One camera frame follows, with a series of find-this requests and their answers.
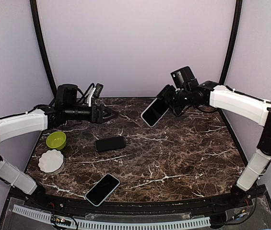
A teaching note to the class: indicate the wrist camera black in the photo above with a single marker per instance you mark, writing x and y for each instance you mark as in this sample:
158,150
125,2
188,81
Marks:
93,94
184,77

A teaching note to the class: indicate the white silicone phone case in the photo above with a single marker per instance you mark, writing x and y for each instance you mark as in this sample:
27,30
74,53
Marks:
155,112

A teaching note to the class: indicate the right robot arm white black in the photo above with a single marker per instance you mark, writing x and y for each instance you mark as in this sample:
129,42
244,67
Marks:
223,97

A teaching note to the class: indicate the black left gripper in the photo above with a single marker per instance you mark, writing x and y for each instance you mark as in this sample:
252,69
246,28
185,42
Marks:
97,116

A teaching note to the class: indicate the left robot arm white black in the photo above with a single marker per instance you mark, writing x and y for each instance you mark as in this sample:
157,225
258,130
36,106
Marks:
42,117

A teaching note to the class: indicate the black frame post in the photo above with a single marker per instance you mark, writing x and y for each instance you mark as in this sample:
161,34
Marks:
232,41
42,48

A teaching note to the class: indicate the black right frame post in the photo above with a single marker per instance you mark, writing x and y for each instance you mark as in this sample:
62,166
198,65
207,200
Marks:
232,41

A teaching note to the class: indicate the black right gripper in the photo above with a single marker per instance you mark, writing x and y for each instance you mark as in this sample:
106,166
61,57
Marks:
166,93

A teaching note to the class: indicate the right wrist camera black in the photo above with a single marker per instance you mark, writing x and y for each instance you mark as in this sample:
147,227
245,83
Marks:
184,77

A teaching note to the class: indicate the black table edge rail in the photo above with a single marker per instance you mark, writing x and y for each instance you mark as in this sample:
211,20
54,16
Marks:
206,206

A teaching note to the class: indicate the green bowl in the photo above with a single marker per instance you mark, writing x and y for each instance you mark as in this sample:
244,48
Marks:
56,140

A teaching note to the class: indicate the white slotted cable duct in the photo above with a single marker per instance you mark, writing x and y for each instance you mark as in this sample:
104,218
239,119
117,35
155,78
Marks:
109,222

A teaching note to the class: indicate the black left frame post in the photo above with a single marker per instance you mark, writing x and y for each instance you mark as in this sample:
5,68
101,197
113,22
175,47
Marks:
42,48

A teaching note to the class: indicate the white fluted bowl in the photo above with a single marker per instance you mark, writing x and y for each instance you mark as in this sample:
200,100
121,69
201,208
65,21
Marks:
51,162

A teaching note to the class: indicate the small circuit board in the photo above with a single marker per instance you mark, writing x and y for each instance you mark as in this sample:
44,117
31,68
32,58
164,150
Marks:
59,221

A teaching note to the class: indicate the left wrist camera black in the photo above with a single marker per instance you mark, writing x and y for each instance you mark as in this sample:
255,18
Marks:
93,94

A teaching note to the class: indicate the smartphone in light blue case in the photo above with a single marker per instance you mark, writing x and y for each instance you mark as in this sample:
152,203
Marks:
102,190

